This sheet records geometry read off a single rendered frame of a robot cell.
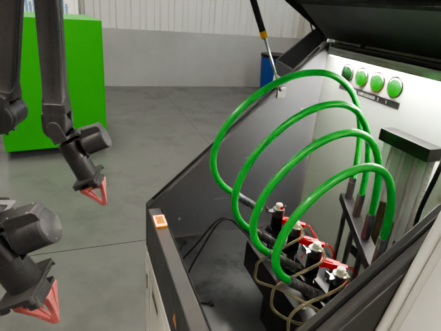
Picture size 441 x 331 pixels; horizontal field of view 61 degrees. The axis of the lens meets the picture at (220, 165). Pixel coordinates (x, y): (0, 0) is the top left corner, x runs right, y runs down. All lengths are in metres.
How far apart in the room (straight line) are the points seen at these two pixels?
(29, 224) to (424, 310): 0.59
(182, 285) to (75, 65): 3.23
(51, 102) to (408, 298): 0.85
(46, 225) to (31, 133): 3.40
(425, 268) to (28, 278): 0.61
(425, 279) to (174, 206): 0.76
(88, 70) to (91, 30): 0.37
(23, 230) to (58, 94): 0.44
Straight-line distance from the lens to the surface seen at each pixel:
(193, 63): 7.43
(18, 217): 0.64
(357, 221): 0.91
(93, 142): 1.01
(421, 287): 0.63
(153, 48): 7.22
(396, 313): 0.66
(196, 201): 1.18
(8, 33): 1.01
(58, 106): 1.00
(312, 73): 0.81
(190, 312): 0.82
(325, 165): 1.21
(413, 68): 0.93
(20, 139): 4.04
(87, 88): 3.96
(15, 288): 0.71
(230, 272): 1.11
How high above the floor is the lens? 1.53
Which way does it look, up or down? 23 degrees down
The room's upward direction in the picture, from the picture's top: 5 degrees clockwise
